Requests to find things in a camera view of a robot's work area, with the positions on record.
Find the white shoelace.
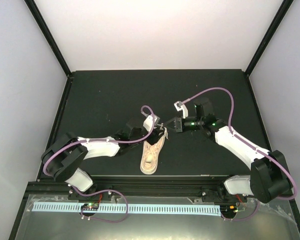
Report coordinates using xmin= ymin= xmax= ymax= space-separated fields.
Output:
xmin=147 ymin=124 xmax=168 ymax=155

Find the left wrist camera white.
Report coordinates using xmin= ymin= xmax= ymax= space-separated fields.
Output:
xmin=143 ymin=115 xmax=160 ymax=132

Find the black aluminium frame right post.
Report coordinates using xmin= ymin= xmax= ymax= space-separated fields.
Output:
xmin=244 ymin=0 xmax=294 ymax=77

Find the black front frame rail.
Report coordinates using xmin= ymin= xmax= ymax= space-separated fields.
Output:
xmin=27 ymin=174 xmax=291 ymax=201

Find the black aluminium frame post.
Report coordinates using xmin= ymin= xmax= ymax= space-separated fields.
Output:
xmin=23 ymin=0 xmax=72 ymax=76
xmin=244 ymin=0 xmax=294 ymax=77

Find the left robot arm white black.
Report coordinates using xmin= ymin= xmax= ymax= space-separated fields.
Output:
xmin=41 ymin=115 xmax=168 ymax=200

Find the right small circuit board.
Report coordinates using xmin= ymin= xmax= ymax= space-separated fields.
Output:
xmin=220 ymin=205 xmax=246 ymax=214

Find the white beige sneaker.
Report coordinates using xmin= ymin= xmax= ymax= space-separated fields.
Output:
xmin=140 ymin=132 xmax=166 ymax=175

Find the black aluminium frame left post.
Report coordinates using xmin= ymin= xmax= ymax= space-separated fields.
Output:
xmin=23 ymin=0 xmax=72 ymax=76

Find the small circuit board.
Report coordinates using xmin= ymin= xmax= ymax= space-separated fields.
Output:
xmin=80 ymin=203 xmax=99 ymax=211
xmin=220 ymin=205 xmax=246 ymax=214

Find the light blue slotted cable duct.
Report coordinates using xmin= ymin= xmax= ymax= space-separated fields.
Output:
xmin=32 ymin=202 xmax=221 ymax=217

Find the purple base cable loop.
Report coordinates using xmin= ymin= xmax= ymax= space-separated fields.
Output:
xmin=72 ymin=187 xmax=130 ymax=222

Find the left small circuit board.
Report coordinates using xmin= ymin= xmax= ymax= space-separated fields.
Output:
xmin=80 ymin=203 xmax=99 ymax=211

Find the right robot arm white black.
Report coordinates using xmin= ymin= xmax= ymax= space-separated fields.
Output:
xmin=164 ymin=98 xmax=293 ymax=204

